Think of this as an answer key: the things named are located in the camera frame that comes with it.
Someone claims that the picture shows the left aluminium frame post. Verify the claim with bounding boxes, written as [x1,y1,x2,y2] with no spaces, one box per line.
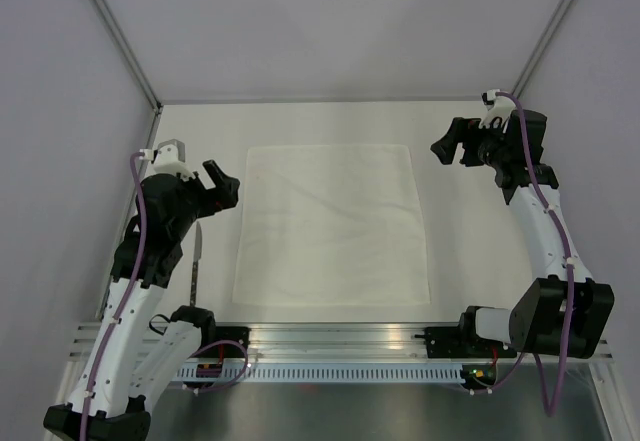
[67,0,162,112]

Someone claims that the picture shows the white cloth napkin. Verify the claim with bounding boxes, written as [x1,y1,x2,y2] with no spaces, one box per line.
[233,144,431,307]

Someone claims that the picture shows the right aluminium frame post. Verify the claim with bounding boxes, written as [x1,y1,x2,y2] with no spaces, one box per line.
[512,0,576,98]

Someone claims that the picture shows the white slotted cable duct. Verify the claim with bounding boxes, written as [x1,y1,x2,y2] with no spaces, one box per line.
[174,364,466,383]

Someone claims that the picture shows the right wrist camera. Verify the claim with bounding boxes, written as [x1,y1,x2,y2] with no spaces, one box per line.
[479,89,516,131]

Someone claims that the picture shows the black-handled table knife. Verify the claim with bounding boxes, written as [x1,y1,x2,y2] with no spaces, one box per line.
[189,222,202,307]

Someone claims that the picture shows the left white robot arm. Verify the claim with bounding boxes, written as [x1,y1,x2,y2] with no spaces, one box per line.
[43,152,240,440]

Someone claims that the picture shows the aluminium mounting rail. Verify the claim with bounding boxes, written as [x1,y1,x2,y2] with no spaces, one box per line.
[67,321,615,363]

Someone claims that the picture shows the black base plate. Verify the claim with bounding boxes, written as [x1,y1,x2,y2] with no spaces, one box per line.
[414,326,518,361]
[199,325,251,362]

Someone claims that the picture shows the aluminium frame post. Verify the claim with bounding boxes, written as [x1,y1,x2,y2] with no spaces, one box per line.
[512,0,576,98]
[67,0,162,112]

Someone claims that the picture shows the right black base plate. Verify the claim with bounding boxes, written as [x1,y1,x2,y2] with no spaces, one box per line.
[414,326,518,361]

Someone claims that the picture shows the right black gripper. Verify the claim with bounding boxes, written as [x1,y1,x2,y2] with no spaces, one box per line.
[431,117,512,169]

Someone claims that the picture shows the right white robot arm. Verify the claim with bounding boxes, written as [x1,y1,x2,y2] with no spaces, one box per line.
[431,110,615,359]

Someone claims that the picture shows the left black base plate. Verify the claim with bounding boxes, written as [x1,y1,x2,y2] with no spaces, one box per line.
[199,325,251,362]

